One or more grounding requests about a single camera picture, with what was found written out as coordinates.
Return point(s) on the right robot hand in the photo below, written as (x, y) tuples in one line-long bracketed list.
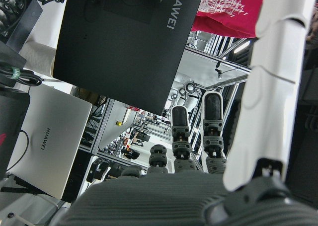
[(161, 201)]

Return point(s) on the small yellow object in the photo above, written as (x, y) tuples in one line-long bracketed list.
[(118, 123)]

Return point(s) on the silver Huawei laptop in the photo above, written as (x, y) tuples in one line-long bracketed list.
[(54, 136)]

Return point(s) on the black Huawei monitor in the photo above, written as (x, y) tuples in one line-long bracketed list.
[(119, 57)]

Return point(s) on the black bag with red mark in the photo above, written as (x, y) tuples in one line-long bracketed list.
[(12, 124)]

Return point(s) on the ceiling light strip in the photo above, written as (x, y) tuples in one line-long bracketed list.
[(241, 47)]

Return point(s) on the white paper towel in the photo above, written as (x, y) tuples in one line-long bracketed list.
[(37, 57)]

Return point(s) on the person in red shirt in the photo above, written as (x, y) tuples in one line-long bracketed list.
[(223, 17)]

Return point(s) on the black flat device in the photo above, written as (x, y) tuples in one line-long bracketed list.
[(24, 24)]

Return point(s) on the aluminium framed enclosure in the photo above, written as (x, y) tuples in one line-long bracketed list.
[(198, 67)]

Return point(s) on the small black frame camera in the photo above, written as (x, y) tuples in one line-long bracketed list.
[(218, 70)]

